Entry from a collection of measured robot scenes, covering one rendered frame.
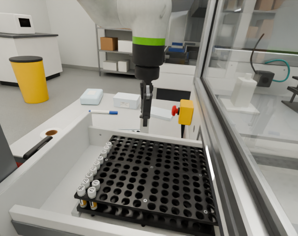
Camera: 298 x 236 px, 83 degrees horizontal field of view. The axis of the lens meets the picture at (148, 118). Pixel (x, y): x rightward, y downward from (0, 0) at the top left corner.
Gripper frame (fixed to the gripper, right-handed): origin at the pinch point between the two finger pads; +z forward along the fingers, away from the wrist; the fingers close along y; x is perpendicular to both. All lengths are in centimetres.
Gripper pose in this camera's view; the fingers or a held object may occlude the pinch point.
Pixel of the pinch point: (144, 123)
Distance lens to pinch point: 60.1
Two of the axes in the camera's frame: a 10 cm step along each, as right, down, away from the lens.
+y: -1.0, -4.7, 8.7
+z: -0.6, 8.8, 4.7
